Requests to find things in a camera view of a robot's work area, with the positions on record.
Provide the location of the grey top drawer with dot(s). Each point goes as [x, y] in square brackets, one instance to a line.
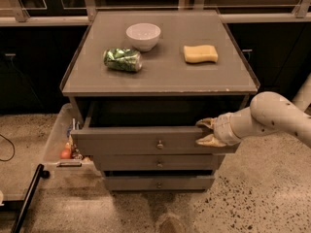
[141, 140]

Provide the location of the brown snack box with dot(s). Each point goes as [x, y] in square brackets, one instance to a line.
[70, 142]

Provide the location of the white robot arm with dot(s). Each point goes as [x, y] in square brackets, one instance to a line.
[268, 113]

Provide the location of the metal railing frame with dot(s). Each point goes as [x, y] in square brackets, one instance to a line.
[80, 11]

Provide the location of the black pole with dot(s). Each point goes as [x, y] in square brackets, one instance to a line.
[40, 173]

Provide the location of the grey bottom drawer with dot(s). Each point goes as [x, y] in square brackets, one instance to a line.
[158, 183]

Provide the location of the grey drawer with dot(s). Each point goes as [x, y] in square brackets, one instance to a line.
[157, 162]
[158, 183]
[141, 140]

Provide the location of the white bowl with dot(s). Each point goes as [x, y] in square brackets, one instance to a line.
[143, 36]

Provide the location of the clear plastic bin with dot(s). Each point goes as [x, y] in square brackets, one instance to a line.
[58, 141]

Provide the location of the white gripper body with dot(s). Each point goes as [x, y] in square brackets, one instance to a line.
[224, 130]

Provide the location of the yellow sponge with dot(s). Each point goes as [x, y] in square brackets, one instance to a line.
[199, 54]

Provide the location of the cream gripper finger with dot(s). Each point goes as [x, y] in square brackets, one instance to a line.
[210, 141]
[206, 122]

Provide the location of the grey drawer cabinet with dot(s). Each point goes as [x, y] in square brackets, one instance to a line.
[167, 91]

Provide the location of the orange round fruit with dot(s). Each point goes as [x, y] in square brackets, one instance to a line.
[65, 154]

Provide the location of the crushed green can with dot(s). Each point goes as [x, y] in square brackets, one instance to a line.
[127, 60]

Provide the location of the grey middle drawer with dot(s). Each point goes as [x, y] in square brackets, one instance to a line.
[157, 162]

